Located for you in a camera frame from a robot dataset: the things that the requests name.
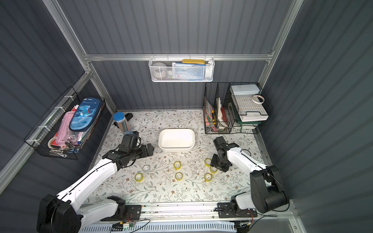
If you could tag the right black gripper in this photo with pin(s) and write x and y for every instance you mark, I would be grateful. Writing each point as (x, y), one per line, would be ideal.
(218, 161)

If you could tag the white wire wall basket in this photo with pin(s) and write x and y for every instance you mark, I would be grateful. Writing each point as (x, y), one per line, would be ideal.
(209, 72)

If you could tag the blue lid pencil tube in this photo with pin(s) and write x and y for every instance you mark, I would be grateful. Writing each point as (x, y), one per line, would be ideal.
(122, 123)

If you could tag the floral table mat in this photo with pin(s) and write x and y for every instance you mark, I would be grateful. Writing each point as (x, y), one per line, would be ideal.
(159, 184)

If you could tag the white storage box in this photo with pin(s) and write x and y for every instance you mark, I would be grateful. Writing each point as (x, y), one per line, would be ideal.
(176, 140)

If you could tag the yellow item in wall basket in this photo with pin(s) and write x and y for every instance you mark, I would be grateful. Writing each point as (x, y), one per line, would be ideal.
(194, 61)

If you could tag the small circuit board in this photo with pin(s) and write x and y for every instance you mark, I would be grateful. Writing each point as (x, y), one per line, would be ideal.
(121, 226)

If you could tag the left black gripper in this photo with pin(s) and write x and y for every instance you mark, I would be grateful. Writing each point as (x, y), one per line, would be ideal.
(144, 150)

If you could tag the blue dinosaur pencil case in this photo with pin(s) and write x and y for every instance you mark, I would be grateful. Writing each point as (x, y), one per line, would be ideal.
(86, 114)

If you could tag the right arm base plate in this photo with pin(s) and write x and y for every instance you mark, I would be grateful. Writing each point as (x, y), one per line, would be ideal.
(229, 210)

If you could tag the clear transparent tape roll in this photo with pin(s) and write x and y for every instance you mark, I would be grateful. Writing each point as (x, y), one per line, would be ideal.
(146, 168)

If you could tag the yellow tape roll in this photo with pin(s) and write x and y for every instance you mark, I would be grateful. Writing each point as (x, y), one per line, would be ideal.
(177, 165)
(208, 177)
(213, 170)
(179, 176)
(207, 162)
(139, 177)

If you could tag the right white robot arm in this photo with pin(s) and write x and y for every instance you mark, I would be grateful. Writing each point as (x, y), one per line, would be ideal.
(267, 193)

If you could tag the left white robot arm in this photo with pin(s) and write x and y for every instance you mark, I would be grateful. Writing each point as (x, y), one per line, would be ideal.
(63, 213)

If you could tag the black wire desk organizer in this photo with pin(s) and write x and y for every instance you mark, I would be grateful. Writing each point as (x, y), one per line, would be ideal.
(232, 108)

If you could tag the pink pencil case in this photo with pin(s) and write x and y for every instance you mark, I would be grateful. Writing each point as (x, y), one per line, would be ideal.
(64, 132)

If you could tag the white tape roll in basket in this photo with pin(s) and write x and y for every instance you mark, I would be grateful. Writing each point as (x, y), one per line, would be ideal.
(158, 70)

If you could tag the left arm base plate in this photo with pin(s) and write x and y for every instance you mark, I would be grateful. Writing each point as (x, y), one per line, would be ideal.
(127, 213)

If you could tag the black wire side basket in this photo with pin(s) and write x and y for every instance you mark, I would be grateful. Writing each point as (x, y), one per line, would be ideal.
(42, 139)

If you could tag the blue white packet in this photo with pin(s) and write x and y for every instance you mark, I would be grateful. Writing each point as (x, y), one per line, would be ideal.
(189, 72)

